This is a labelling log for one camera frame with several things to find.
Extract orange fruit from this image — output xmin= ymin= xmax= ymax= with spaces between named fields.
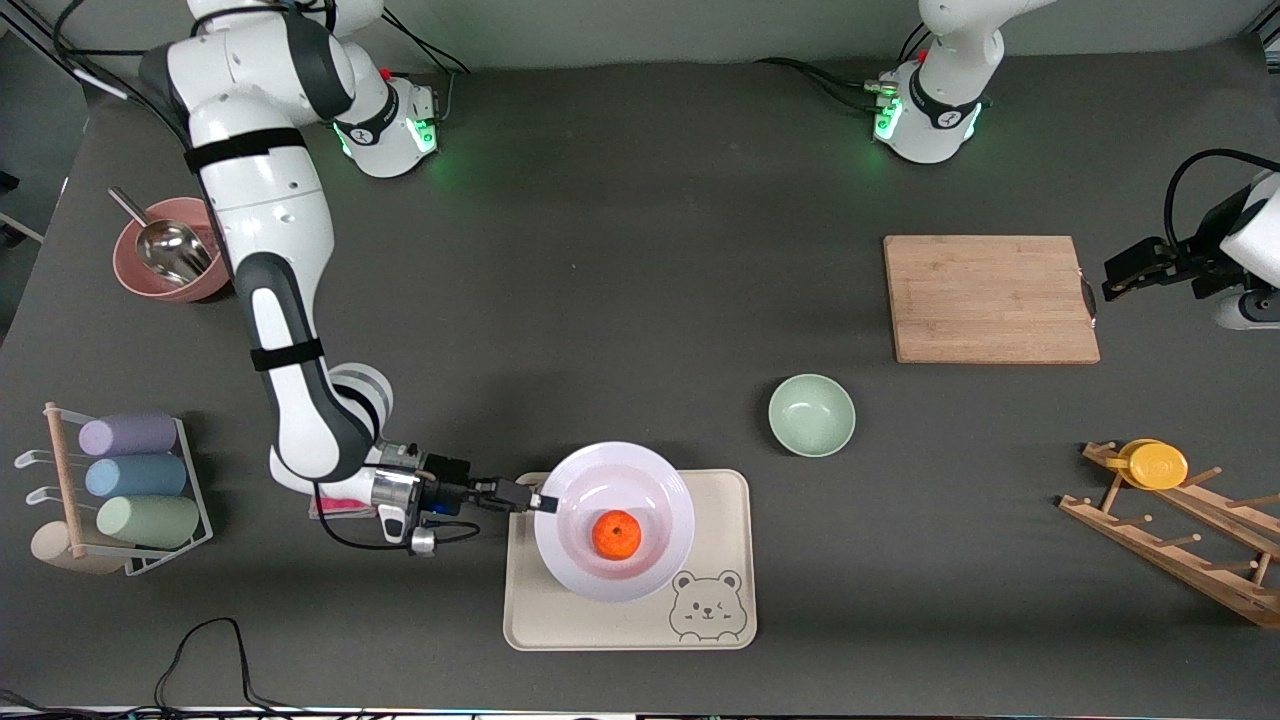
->
xmin=593 ymin=510 xmax=642 ymax=558

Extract pale lavender round plate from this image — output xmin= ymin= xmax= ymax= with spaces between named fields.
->
xmin=534 ymin=441 xmax=696 ymax=604

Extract pink folded cloth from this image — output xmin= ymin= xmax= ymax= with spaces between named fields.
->
xmin=308 ymin=488 xmax=383 ymax=522

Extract bamboo cutting board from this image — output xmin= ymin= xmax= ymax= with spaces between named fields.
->
xmin=883 ymin=235 xmax=1102 ymax=365

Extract yellow mug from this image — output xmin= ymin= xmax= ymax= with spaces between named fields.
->
xmin=1105 ymin=438 xmax=1190 ymax=491

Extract beige bear print tray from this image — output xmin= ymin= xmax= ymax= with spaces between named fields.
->
xmin=502 ymin=469 xmax=759 ymax=652

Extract wooden mug rack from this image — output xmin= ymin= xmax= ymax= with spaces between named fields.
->
xmin=1058 ymin=440 xmax=1280 ymax=631

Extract mint green bowl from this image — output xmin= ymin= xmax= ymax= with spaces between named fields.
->
xmin=767 ymin=373 xmax=857 ymax=459

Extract pale green cup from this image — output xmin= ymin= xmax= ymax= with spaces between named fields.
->
xmin=96 ymin=495 xmax=201 ymax=549

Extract blue cup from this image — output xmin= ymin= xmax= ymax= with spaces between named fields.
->
xmin=84 ymin=454 xmax=189 ymax=499

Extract purple cup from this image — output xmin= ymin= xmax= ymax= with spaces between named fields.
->
xmin=78 ymin=411 xmax=179 ymax=458

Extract metal scoop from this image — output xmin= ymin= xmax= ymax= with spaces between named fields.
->
xmin=108 ymin=186 xmax=214 ymax=286

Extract pink bowl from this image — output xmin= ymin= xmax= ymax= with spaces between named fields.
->
xmin=111 ymin=196 xmax=233 ymax=304

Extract beige cup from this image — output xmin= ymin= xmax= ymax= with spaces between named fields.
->
xmin=29 ymin=521 xmax=131 ymax=577

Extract black cable on table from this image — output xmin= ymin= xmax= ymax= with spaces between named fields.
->
xmin=0 ymin=617 xmax=401 ymax=720

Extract white wire cup rack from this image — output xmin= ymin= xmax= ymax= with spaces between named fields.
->
xmin=13 ymin=402 xmax=215 ymax=578

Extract black left arm base cables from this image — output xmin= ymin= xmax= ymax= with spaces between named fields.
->
xmin=755 ymin=25 xmax=936 ymax=113

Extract black arm base cables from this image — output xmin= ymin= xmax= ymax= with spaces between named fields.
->
xmin=755 ymin=25 xmax=936 ymax=113
xmin=375 ymin=18 xmax=473 ymax=126

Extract black right arm base cables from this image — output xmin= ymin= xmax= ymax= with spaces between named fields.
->
xmin=375 ymin=18 xmax=473 ymax=126

